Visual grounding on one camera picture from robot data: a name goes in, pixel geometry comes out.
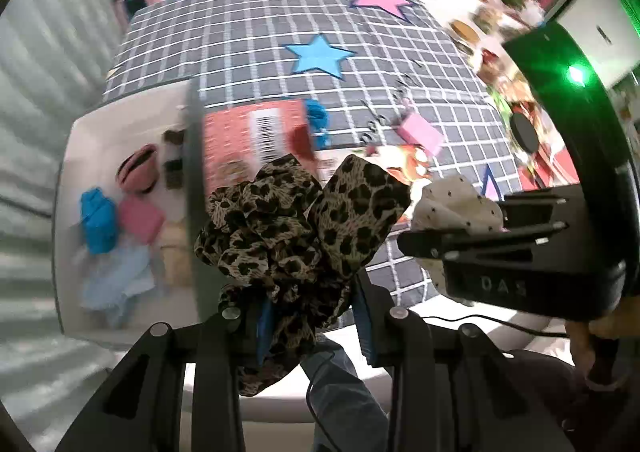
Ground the beige sponge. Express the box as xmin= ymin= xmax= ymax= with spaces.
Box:
xmin=159 ymin=221 xmax=195 ymax=285

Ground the white storage bin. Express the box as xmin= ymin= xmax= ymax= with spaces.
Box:
xmin=52 ymin=77 xmax=207 ymax=348

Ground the person's dark clothing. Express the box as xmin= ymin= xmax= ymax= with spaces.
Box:
xmin=500 ymin=347 xmax=640 ymax=452

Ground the black white patterned scrunchie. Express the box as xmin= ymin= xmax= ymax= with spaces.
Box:
xmin=357 ymin=99 xmax=394 ymax=145
xmin=392 ymin=74 xmax=419 ymax=106

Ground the light blue cloth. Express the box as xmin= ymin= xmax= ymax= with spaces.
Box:
xmin=80 ymin=247 xmax=157 ymax=329

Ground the black round disc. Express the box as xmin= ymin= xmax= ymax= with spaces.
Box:
xmin=510 ymin=112 xmax=541 ymax=154

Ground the large spot leopard scrunchie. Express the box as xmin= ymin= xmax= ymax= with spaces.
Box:
xmin=307 ymin=154 xmax=412 ymax=279

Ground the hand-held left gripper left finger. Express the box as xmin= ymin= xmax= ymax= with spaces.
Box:
xmin=52 ymin=304 xmax=281 ymax=452

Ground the person's denim leg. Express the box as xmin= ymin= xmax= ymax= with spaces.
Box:
xmin=299 ymin=338 xmax=391 ymax=452

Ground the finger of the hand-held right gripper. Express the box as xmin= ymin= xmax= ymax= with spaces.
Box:
xmin=497 ymin=192 xmax=572 ymax=222
xmin=397 ymin=223 xmax=570 ymax=263

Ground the pink sponge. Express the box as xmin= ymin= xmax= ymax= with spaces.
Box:
xmin=117 ymin=194 xmax=166 ymax=245
xmin=397 ymin=113 xmax=445 ymax=155

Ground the grey checked blanket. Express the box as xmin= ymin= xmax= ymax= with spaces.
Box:
xmin=102 ymin=0 xmax=531 ymax=308

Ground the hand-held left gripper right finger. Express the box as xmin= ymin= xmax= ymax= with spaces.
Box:
xmin=350 ymin=272 xmax=576 ymax=452

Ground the blue star patch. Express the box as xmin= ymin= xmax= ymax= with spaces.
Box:
xmin=282 ymin=32 xmax=357 ymax=79

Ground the blue fluffy cloth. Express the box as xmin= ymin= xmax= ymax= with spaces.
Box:
xmin=80 ymin=187 xmax=121 ymax=255
xmin=304 ymin=99 xmax=332 ymax=150

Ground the pink black striped scrunchie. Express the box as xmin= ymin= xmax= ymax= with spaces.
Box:
xmin=116 ymin=144 xmax=162 ymax=194

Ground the white dotted scrunchie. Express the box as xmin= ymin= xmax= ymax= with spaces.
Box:
xmin=410 ymin=174 xmax=506 ymax=293

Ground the dark checked pad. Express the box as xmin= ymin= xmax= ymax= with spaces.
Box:
xmin=164 ymin=159 xmax=184 ymax=191

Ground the red printed box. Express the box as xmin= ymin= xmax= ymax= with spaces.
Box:
xmin=202 ymin=99 xmax=317 ymax=189

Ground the black cable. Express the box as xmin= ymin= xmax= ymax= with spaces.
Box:
xmin=422 ymin=314 xmax=568 ymax=337

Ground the person's right hand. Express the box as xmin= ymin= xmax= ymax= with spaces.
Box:
xmin=565 ymin=317 xmax=631 ymax=389

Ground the ruffled leopard print scrunchie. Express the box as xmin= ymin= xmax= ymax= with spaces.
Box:
xmin=194 ymin=155 xmax=353 ymax=398

